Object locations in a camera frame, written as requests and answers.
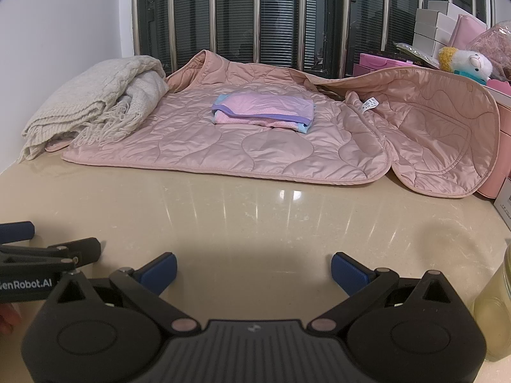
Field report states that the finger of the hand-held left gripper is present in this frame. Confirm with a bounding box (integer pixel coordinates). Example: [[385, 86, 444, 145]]
[[46, 238, 102, 266], [0, 221, 36, 245]]

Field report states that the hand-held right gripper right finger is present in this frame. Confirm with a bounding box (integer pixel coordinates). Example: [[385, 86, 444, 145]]
[[310, 252, 464, 334]]

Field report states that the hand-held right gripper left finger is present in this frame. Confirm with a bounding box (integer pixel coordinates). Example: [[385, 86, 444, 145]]
[[48, 252, 202, 334]]

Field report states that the person's left hand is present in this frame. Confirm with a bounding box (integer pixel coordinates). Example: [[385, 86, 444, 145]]
[[0, 304, 24, 338]]

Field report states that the pink quilted jacket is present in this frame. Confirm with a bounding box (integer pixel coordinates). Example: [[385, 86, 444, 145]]
[[60, 50, 501, 200]]

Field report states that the glass jar of yellowish liquid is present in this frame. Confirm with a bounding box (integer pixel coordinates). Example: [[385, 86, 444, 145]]
[[473, 241, 511, 362]]

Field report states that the beige knit fringed scarf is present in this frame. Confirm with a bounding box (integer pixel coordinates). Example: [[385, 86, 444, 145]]
[[18, 56, 170, 163]]

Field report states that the white printed carton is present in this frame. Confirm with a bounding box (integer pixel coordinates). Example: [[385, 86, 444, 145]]
[[493, 177, 511, 231]]

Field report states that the magenta flat box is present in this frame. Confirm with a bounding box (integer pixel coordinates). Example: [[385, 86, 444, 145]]
[[353, 52, 445, 78]]

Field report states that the dark flat packet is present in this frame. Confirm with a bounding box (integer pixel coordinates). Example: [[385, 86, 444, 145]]
[[393, 41, 440, 65]]

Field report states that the white cardboard box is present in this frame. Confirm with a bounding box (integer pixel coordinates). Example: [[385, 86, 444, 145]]
[[416, 8, 454, 29], [428, 2, 488, 25], [413, 21, 451, 41], [412, 34, 445, 56]]

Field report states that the white yellow plush toy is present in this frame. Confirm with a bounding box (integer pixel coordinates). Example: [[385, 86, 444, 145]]
[[438, 47, 494, 86]]

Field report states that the pink lace package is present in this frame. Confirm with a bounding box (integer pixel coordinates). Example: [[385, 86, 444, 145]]
[[465, 20, 511, 81]]

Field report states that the metal window grille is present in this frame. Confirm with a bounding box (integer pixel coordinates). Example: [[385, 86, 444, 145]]
[[132, 0, 496, 79]]

